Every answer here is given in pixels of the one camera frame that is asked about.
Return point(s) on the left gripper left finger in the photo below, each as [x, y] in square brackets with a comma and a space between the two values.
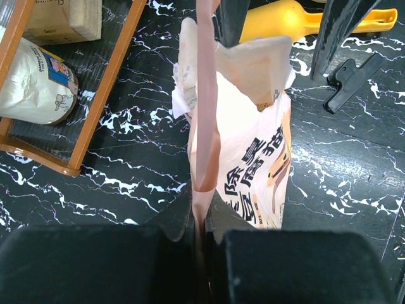
[148, 263]

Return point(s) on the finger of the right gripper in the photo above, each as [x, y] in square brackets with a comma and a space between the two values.
[340, 18]
[232, 15]

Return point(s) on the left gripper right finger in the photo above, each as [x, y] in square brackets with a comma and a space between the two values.
[249, 265]

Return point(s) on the yellow plastic litter scoop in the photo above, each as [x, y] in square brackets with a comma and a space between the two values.
[288, 17]

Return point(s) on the black bag clip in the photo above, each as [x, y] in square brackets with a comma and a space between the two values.
[347, 79]

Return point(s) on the pink cat litter bag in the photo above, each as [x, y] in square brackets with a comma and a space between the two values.
[239, 142]

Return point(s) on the brown cardboard box under shelf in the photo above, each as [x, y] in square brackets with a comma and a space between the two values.
[64, 22]

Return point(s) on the wooden shelf rack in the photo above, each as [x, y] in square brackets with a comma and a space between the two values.
[62, 147]

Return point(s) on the white bag lower shelf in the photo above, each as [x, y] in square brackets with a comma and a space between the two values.
[39, 88]

